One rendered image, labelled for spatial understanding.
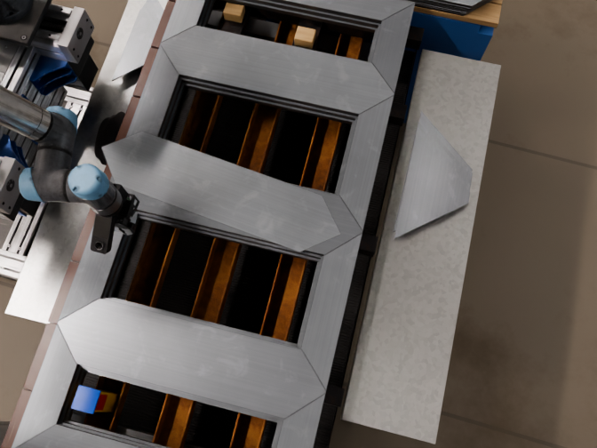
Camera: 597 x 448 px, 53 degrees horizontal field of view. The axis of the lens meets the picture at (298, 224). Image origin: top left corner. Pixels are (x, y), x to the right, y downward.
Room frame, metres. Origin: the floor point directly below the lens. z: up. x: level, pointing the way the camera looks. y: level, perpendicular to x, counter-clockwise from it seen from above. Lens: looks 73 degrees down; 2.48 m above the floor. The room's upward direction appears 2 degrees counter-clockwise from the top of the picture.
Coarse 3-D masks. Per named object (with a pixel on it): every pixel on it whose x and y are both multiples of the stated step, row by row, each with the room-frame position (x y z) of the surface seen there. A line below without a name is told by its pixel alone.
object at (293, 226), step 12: (300, 192) 0.60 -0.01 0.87; (312, 192) 0.60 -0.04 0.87; (288, 204) 0.57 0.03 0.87; (300, 204) 0.56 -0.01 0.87; (312, 204) 0.56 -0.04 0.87; (288, 216) 0.53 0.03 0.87; (300, 216) 0.53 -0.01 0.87; (312, 216) 0.53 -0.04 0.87; (288, 228) 0.49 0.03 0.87; (300, 228) 0.49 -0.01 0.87; (276, 240) 0.46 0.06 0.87; (288, 240) 0.46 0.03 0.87; (300, 240) 0.46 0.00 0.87
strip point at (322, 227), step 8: (320, 200) 0.58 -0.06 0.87; (320, 208) 0.55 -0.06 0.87; (328, 208) 0.55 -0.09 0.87; (320, 216) 0.53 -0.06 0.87; (328, 216) 0.53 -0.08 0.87; (312, 224) 0.51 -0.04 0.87; (320, 224) 0.50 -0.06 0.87; (328, 224) 0.50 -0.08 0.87; (336, 224) 0.50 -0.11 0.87; (312, 232) 0.48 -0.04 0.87; (320, 232) 0.48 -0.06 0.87; (328, 232) 0.48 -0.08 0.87; (336, 232) 0.48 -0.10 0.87; (304, 240) 0.46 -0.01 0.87; (312, 240) 0.46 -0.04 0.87; (320, 240) 0.46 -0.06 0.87; (304, 248) 0.44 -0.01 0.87
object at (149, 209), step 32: (224, 0) 1.29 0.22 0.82; (256, 0) 1.27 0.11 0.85; (256, 96) 0.92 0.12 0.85; (160, 128) 0.82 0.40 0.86; (352, 128) 0.81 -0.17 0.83; (128, 192) 0.62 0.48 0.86; (320, 192) 0.60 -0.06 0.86; (160, 224) 0.53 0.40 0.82; (192, 224) 0.52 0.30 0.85; (352, 224) 0.50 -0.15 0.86; (320, 256) 0.42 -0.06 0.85; (192, 320) 0.25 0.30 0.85; (64, 416) 0.01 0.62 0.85; (256, 416) 0.00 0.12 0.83; (288, 416) -0.01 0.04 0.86
